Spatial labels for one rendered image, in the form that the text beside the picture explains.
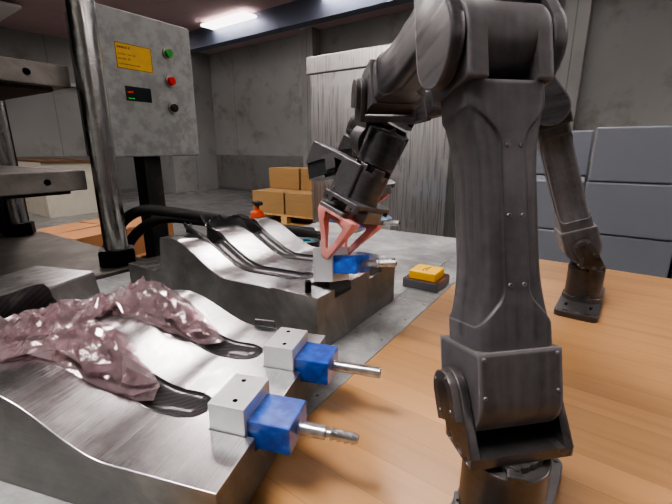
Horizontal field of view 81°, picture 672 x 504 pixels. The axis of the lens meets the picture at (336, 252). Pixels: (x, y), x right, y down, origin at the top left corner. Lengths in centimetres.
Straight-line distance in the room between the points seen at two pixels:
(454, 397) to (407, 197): 332
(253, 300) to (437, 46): 47
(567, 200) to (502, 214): 55
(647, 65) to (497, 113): 648
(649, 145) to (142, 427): 228
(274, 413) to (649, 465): 37
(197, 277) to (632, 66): 645
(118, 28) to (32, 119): 932
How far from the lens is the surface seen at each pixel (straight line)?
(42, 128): 1071
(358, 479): 43
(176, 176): 1057
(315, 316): 58
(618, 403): 62
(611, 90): 676
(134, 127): 137
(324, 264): 61
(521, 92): 33
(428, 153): 350
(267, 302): 63
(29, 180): 119
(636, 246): 243
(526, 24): 35
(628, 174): 238
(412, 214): 359
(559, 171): 85
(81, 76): 120
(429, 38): 35
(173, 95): 146
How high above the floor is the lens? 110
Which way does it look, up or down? 15 degrees down
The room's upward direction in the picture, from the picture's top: straight up
